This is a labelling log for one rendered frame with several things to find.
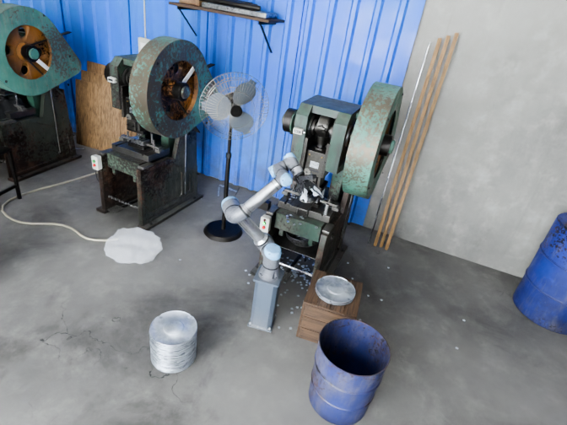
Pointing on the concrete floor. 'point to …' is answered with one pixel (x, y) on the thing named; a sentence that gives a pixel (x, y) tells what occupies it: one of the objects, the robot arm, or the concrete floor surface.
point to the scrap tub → (347, 370)
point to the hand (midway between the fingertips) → (315, 199)
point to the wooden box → (318, 307)
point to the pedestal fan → (217, 231)
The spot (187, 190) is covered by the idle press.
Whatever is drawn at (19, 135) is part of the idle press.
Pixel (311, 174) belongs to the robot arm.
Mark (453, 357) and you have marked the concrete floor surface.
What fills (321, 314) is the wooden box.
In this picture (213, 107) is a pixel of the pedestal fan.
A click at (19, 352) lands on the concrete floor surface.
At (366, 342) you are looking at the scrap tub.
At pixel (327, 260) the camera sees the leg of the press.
